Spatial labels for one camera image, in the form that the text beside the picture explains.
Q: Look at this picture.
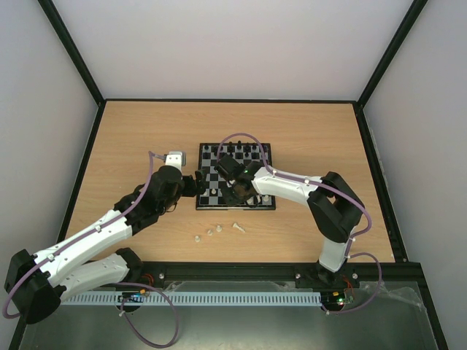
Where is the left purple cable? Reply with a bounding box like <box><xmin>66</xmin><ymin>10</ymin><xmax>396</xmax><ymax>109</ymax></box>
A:
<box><xmin>2</xmin><ymin>150</ymin><xmax>169</xmax><ymax>319</ymax></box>

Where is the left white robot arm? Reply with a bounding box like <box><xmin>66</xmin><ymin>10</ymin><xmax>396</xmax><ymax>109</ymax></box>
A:
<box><xmin>4</xmin><ymin>166</ymin><xmax>207</xmax><ymax>324</ymax></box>

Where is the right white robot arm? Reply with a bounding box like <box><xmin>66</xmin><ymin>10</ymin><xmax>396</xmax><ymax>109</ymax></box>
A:
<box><xmin>215</xmin><ymin>155</ymin><xmax>368</xmax><ymax>286</ymax></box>

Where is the green circuit board right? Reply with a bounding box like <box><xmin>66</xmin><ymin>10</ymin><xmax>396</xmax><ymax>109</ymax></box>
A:
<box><xmin>323</xmin><ymin>289</ymin><xmax>355</xmax><ymax>306</ymax></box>

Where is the black enclosure frame right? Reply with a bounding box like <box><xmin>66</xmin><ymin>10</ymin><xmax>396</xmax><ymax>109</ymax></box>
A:
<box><xmin>355</xmin><ymin>0</ymin><xmax>449</xmax><ymax>350</ymax></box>

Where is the black and silver chessboard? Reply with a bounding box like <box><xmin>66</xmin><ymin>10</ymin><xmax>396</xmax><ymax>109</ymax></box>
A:
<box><xmin>196</xmin><ymin>142</ymin><xmax>276</xmax><ymax>211</ymax></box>

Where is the black enclosure frame left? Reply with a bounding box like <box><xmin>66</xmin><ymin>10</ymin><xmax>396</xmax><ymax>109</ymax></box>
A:
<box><xmin>7</xmin><ymin>0</ymin><xmax>107</xmax><ymax>350</ymax></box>

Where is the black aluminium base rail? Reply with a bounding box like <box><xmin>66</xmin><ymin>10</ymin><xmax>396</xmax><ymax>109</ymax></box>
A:
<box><xmin>101</xmin><ymin>260</ymin><xmax>366</xmax><ymax>291</ymax></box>

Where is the purple cable loop front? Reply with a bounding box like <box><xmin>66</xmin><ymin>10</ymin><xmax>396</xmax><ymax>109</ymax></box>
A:
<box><xmin>109</xmin><ymin>280</ymin><xmax>180</xmax><ymax>347</ymax></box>

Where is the white slotted cable duct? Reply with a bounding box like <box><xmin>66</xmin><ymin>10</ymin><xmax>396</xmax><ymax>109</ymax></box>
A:
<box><xmin>63</xmin><ymin>291</ymin><xmax>322</xmax><ymax>307</ymax></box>

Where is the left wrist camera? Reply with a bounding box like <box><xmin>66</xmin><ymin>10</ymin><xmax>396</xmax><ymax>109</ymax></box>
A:
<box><xmin>164</xmin><ymin>151</ymin><xmax>186</xmax><ymax>171</ymax></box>

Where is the black enclosure frame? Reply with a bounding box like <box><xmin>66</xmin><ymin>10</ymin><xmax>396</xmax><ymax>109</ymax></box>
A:
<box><xmin>7</xmin><ymin>0</ymin><xmax>107</xmax><ymax>350</ymax></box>
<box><xmin>355</xmin><ymin>0</ymin><xmax>449</xmax><ymax>350</ymax></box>

